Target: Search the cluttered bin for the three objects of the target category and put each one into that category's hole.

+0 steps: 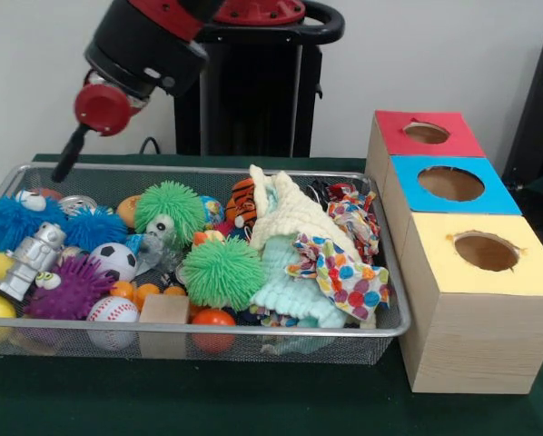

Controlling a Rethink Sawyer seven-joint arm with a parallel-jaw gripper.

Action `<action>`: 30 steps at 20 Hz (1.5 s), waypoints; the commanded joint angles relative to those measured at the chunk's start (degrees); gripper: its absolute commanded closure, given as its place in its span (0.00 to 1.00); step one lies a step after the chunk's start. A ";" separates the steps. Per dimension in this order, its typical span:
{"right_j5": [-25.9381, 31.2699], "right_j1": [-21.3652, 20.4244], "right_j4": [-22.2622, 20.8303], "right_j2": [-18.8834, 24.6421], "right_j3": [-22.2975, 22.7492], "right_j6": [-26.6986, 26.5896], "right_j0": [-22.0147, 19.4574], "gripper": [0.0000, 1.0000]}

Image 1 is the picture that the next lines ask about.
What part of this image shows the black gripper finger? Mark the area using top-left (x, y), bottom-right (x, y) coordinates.
top-left (52, 125), bottom-right (91, 183)

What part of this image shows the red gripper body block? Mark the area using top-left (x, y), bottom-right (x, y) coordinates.
top-left (74, 82), bottom-right (134, 137)

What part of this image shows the green spiky ball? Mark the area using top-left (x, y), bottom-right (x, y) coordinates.
top-left (133, 181), bottom-right (206, 248)
top-left (181, 238), bottom-right (266, 312)

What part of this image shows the tiger striped toy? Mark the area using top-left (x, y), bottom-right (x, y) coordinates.
top-left (224, 177), bottom-right (258, 228)

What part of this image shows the cream knitted cloth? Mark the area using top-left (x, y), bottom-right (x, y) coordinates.
top-left (246, 164), bottom-right (363, 264)

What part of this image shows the red maraca rattle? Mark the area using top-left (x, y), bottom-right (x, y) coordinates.
top-left (192, 309), bottom-right (238, 353)

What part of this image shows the mint knitted cloth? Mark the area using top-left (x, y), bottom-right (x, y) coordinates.
top-left (251, 238), bottom-right (347, 330)

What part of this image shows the multicoloured patterned cloth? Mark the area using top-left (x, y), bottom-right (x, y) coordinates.
top-left (285, 232), bottom-right (392, 321)

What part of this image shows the clear shallow mesh bin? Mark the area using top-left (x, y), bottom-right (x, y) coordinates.
top-left (0, 162), bottom-right (412, 367)

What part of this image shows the wooden box with three holes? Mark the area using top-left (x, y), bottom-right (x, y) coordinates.
top-left (365, 110), bottom-right (543, 395)

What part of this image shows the silver drink can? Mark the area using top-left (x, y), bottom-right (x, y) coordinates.
top-left (58, 194), bottom-right (98, 215)

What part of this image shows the blue spiky ball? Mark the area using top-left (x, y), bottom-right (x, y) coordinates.
top-left (0, 193), bottom-right (68, 253)
top-left (64, 207), bottom-right (129, 252)

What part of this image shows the silver toy robot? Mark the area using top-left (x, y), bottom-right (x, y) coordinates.
top-left (0, 221), bottom-right (66, 302)

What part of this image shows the black white soccer ball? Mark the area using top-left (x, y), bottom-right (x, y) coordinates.
top-left (90, 242), bottom-right (138, 282)

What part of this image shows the clear crumpled plastic wrapper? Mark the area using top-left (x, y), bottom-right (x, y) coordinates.
top-left (126, 233), bottom-right (185, 275)

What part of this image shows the purple monster toy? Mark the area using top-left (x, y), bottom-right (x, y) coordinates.
top-left (25, 254), bottom-right (114, 321)

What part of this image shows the white baseball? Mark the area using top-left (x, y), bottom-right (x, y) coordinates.
top-left (85, 296), bottom-right (140, 352)

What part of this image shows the flat wooden block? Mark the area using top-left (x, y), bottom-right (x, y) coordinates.
top-left (138, 294), bottom-right (193, 360)

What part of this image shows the dark green tablecloth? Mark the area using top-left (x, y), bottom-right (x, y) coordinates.
top-left (0, 153), bottom-right (543, 436)

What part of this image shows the black panel stand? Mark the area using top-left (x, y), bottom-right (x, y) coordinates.
top-left (501, 30), bottom-right (543, 214)

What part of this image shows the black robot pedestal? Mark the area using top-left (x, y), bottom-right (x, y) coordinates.
top-left (172, 0), bottom-right (345, 157)

